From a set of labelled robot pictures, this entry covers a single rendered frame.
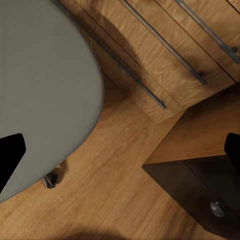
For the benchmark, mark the swivel chair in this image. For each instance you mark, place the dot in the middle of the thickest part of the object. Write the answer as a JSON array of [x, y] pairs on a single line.
[[51, 88]]

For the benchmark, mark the cabinet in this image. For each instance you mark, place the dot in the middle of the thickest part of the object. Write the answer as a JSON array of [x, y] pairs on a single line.
[[191, 165], [165, 55]]

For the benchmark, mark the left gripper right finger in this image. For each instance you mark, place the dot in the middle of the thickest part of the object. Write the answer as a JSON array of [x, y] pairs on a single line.
[[232, 149]]

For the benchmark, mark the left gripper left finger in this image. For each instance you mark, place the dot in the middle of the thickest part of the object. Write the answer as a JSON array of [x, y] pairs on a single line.
[[12, 149]]

